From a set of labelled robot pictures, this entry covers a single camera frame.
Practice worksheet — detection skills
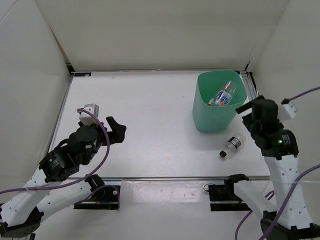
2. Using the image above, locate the clear bottle blue orange label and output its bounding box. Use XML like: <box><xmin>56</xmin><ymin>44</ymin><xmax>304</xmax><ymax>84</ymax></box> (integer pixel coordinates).
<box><xmin>211</xmin><ymin>81</ymin><xmax>237</xmax><ymax>107</ymax></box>

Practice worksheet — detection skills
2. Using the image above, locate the clear bottle red label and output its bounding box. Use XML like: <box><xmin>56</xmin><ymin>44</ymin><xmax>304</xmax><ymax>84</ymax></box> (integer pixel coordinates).
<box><xmin>207</xmin><ymin>88</ymin><xmax>233</xmax><ymax>107</ymax></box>

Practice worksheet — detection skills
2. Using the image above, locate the clear bottle black label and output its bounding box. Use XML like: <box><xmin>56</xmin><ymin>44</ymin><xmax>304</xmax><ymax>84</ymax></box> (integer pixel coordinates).
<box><xmin>219</xmin><ymin>133</ymin><xmax>246</xmax><ymax>159</ymax></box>

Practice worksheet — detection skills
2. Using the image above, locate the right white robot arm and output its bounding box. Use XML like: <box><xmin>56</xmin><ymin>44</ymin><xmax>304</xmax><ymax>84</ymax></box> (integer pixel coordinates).
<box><xmin>224</xmin><ymin>96</ymin><xmax>320</xmax><ymax>240</ymax></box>

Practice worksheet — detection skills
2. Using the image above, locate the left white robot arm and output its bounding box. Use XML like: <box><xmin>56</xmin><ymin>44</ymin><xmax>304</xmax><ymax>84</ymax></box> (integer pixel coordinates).
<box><xmin>0</xmin><ymin>116</ymin><xmax>127</xmax><ymax>238</ymax></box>

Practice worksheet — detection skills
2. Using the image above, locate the green plastic bin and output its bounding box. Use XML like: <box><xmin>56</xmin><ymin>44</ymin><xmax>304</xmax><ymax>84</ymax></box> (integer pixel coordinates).
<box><xmin>192</xmin><ymin>70</ymin><xmax>247</xmax><ymax>133</ymax></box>

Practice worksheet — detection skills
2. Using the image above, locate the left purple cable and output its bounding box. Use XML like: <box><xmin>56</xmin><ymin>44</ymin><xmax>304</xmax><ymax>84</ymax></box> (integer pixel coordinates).
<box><xmin>0</xmin><ymin>107</ymin><xmax>121</xmax><ymax>210</ymax></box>

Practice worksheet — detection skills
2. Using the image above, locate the purple cable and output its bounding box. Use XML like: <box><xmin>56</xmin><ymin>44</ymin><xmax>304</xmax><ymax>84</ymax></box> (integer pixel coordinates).
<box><xmin>0</xmin><ymin>107</ymin><xmax>121</xmax><ymax>210</ymax></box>
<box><xmin>234</xmin><ymin>86</ymin><xmax>320</xmax><ymax>240</ymax></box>

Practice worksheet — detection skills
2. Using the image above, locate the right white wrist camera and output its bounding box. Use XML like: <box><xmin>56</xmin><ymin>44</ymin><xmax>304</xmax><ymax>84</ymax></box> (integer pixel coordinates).
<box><xmin>278</xmin><ymin>98</ymin><xmax>298</xmax><ymax>122</ymax></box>

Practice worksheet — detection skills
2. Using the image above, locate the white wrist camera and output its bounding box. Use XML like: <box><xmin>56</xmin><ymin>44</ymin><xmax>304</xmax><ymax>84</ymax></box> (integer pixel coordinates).
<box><xmin>278</xmin><ymin>98</ymin><xmax>298</xmax><ymax>122</ymax></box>
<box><xmin>78</xmin><ymin>103</ymin><xmax>99</xmax><ymax>126</ymax></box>

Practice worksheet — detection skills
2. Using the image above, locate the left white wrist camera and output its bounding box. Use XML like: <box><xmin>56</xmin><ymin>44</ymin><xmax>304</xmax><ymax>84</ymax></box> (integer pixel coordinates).
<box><xmin>78</xmin><ymin>103</ymin><xmax>99</xmax><ymax>126</ymax></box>

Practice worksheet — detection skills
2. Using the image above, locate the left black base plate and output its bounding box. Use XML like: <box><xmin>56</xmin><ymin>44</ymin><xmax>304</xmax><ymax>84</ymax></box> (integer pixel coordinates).
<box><xmin>73</xmin><ymin>180</ymin><xmax>121</xmax><ymax>211</ymax></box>

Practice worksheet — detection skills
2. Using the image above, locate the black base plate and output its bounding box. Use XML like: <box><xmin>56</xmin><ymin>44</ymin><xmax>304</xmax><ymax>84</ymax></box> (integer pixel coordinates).
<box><xmin>203</xmin><ymin>183</ymin><xmax>251</xmax><ymax>212</ymax></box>
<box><xmin>73</xmin><ymin>180</ymin><xmax>121</xmax><ymax>211</ymax></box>

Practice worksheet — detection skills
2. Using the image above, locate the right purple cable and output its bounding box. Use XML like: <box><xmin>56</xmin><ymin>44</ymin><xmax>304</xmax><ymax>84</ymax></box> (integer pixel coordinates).
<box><xmin>234</xmin><ymin>86</ymin><xmax>320</xmax><ymax>240</ymax></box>

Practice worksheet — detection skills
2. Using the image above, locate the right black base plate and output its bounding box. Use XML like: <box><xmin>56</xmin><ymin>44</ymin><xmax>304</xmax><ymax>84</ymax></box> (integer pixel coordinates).
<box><xmin>203</xmin><ymin>183</ymin><xmax>251</xmax><ymax>212</ymax></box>

